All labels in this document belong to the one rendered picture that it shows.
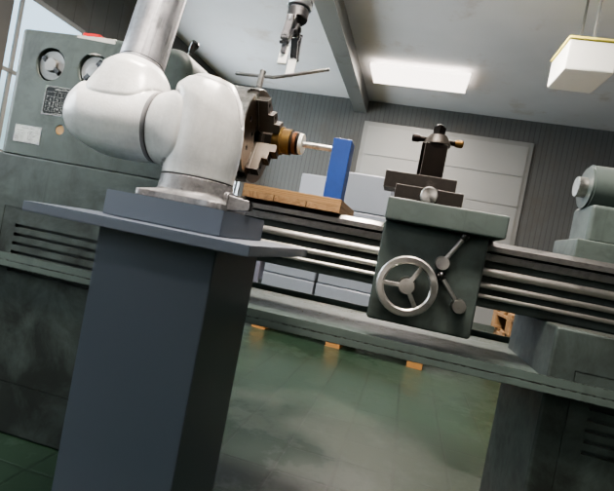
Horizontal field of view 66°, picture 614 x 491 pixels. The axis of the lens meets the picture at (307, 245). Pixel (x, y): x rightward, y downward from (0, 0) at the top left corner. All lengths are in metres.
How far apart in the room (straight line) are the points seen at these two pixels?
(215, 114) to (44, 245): 0.85
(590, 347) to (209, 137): 1.04
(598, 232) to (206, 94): 1.12
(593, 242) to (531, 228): 6.22
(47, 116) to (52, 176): 0.19
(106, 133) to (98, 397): 0.53
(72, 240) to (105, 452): 0.74
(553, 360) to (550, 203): 6.53
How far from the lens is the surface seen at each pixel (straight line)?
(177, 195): 0.97
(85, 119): 1.11
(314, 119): 7.99
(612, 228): 1.57
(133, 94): 1.09
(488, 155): 7.71
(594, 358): 1.40
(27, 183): 1.72
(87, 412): 1.07
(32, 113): 1.75
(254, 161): 1.57
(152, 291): 0.95
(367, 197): 3.58
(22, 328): 1.73
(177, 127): 1.01
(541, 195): 7.81
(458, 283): 1.28
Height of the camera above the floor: 0.78
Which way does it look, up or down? 1 degrees down
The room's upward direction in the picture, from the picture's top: 11 degrees clockwise
